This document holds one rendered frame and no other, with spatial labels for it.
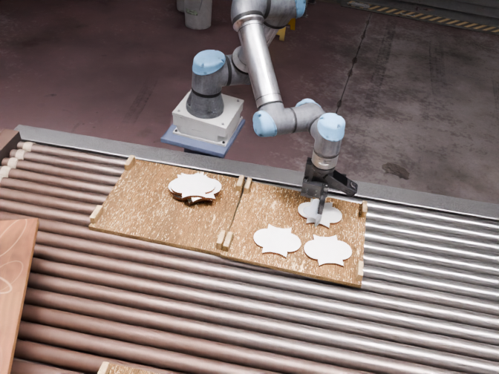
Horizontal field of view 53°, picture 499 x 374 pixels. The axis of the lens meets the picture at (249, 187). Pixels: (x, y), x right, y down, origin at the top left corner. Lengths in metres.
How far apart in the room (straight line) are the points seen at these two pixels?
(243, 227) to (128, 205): 0.38
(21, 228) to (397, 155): 2.76
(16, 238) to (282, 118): 0.78
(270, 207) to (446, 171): 2.22
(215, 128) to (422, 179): 1.90
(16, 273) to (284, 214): 0.79
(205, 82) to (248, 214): 0.56
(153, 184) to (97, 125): 2.05
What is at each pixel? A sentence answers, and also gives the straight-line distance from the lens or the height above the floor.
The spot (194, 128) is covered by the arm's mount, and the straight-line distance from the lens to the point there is 1.97.
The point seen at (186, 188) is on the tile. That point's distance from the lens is 1.59.
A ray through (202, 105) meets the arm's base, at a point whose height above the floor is 1.02.
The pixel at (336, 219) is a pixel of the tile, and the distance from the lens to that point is 1.60.
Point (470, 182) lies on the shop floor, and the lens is 3.64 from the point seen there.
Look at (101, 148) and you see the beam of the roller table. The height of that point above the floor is 0.92.
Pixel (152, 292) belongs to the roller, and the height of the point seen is 0.91.
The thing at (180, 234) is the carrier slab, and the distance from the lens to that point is 1.51.
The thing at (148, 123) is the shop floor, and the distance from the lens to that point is 3.68.
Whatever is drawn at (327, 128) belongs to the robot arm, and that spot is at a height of 1.29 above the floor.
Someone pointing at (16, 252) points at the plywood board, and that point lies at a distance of 1.40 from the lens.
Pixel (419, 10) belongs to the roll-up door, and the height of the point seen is 0.10.
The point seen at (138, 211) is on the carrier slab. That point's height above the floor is 0.94.
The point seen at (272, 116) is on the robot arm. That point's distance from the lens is 1.40.
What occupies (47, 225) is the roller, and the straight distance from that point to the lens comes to 1.63.
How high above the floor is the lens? 2.02
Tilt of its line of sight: 40 degrees down
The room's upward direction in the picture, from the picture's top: 6 degrees clockwise
